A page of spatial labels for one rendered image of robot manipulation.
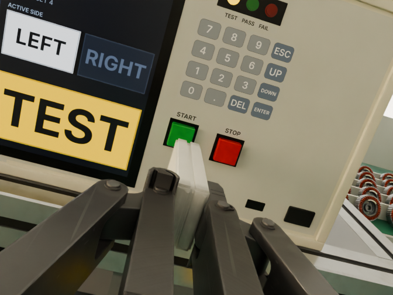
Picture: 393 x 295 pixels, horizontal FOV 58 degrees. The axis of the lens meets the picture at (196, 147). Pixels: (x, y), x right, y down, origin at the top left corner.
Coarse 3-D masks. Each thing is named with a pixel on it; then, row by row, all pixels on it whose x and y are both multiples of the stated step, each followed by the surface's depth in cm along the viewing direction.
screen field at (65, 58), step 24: (24, 24) 24; (48, 24) 24; (24, 48) 25; (48, 48) 25; (72, 48) 25; (96, 48) 25; (120, 48) 25; (72, 72) 25; (96, 72) 26; (120, 72) 26; (144, 72) 26
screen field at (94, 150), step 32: (0, 96) 26; (32, 96) 26; (64, 96) 26; (0, 128) 26; (32, 128) 27; (64, 128) 27; (96, 128) 27; (128, 128) 27; (96, 160) 28; (128, 160) 28
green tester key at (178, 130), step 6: (174, 126) 26; (180, 126) 26; (186, 126) 27; (174, 132) 27; (180, 132) 27; (186, 132) 27; (192, 132) 27; (168, 138) 27; (174, 138) 27; (180, 138) 27; (186, 138) 27; (192, 138) 27; (168, 144) 27; (174, 144) 27
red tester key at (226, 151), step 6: (222, 138) 27; (222, 144) 27; (228, 144) 27; (234, 144) 27; (240, 144) 27; (216, 150) 27; (222, 150) 27; (228, 150) 27; (234, 150) 27; (216, 156) 27; (222, 156) 27; (228, 156) 27; (234, 156) 27; (222, 162) 28; (228, 162) 28; (234, 162) 28
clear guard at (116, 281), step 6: (114, 276) 28; (120, 276) 28; (114, 282) 27; (120, 282) 27; (114, 288) 26; (174, 288) 28; (180, 288) 29; (186, 288) 29; (108, 294) 26; (114, 294) 26; (174, 294) 28; (180, 294) 28; (186, 294) 28; (192, 294) 28
